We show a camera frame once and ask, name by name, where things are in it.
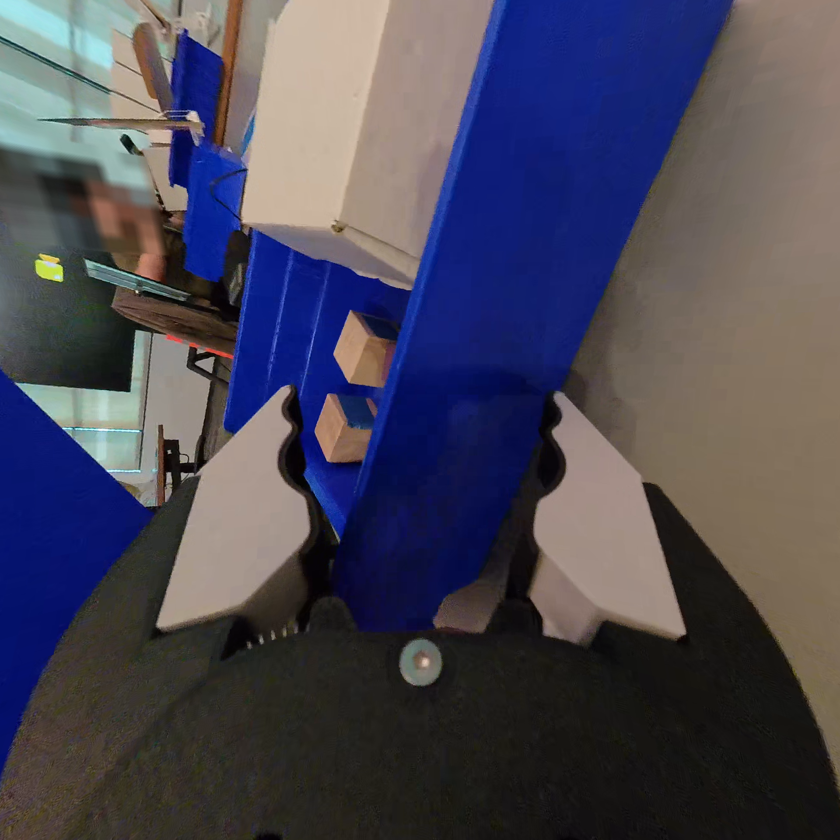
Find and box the wooden strip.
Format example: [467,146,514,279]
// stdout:
[215,0,245,147]

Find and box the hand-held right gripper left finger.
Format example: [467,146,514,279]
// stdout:
[155,385,324,644]

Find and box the wooden cube with blue face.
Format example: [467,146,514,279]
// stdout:
[314,392,380,464]
[333,310,401,388]

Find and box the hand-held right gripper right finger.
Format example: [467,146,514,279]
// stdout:
[512,390,688,648]

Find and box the dark wooden table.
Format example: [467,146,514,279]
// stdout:
[110,289,238,358]

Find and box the metal bar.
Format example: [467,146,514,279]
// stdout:
[39,110,206,135]
[84,258,193,304]

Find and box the white cardboard box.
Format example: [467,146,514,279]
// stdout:
[239,0,496,291]

